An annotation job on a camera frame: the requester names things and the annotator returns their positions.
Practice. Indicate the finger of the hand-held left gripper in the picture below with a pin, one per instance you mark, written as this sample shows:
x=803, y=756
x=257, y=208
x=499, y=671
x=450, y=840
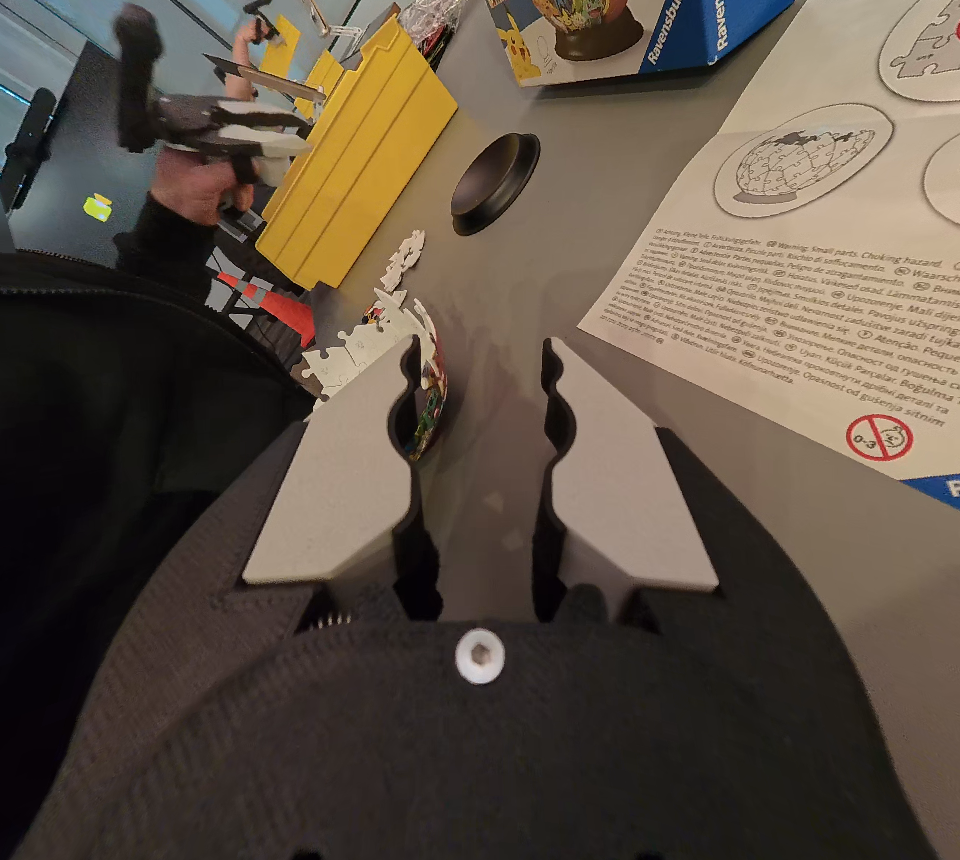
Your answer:
x=255, y=141
x=262, y=119

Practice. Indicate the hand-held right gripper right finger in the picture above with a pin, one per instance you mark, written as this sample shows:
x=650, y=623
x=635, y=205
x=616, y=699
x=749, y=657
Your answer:
x=622, y=507

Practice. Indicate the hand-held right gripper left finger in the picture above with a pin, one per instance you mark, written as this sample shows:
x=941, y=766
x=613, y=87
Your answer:
x=337, y=500

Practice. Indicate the yellow plastic bin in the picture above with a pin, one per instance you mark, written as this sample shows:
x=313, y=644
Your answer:
x=352, y=177
x=281, y=46
x=324, y=84

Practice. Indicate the half-built puzzle ball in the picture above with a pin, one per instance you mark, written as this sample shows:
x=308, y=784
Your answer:
x=352, y=357

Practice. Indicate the person's left forearm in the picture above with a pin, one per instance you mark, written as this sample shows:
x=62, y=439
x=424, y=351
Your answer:
x=165, y=245

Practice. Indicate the black round ball stand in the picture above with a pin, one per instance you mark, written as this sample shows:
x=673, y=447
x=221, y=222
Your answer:
x=491, y=189

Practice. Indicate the person's left hand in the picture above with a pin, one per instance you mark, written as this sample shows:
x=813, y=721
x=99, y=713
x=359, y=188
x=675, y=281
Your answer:
x=195, y=189

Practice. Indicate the thin side table top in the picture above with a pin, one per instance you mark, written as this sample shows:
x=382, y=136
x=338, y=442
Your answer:
x=277, y=84

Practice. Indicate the large black panel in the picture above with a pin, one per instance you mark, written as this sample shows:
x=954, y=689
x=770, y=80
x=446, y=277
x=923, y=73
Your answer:
x=75, y=125

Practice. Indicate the neon yellow sticker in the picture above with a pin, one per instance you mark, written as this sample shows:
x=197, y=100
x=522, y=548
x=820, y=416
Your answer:
x=98, y=207

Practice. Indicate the orange traffic cone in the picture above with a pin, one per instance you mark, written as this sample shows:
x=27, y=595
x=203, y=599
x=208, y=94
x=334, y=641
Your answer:
x=289, y=312

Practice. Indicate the clear plastic bag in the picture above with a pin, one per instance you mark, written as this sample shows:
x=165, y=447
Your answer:
x=439, y=5

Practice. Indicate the person's black jacket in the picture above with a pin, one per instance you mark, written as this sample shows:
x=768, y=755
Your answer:
x=90, y=462

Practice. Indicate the paper instruction leaflet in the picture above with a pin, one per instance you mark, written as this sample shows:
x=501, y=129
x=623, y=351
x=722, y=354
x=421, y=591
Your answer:
x=750, y=290

